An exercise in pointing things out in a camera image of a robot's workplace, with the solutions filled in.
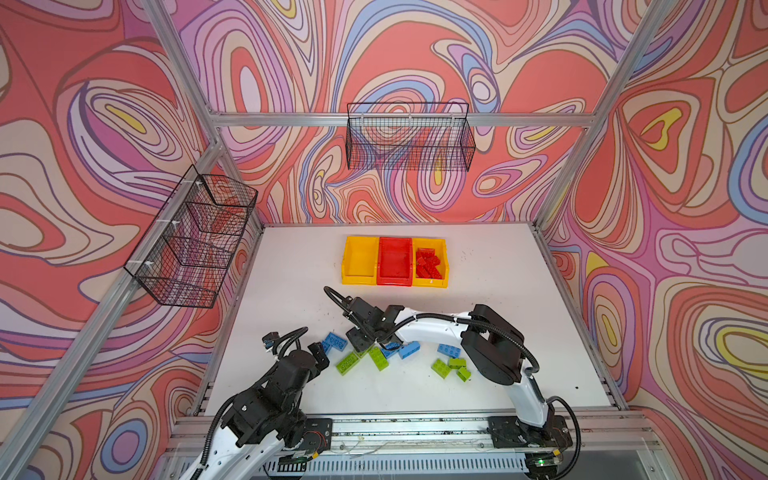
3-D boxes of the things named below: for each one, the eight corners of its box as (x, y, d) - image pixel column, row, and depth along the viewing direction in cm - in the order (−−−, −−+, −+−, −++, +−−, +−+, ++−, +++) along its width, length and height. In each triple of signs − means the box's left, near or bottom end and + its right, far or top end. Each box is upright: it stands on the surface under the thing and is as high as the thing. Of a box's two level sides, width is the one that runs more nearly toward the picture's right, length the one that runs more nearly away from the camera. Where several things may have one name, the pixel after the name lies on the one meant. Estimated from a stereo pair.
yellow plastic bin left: (343, 287, 103) (340, 276, 98) (347, 246, 115) (345, 235, 110) (377, 287, 103) (377, 276, 98) (378, 246, 115) (378, 235, 110)
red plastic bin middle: (377, 289, 103) (377, 278, 97) (378, 247, 115) (378, 234, 110) (413, 289, 103) (414, 278, 97) (410, 247, 115) (411, 235, 110)
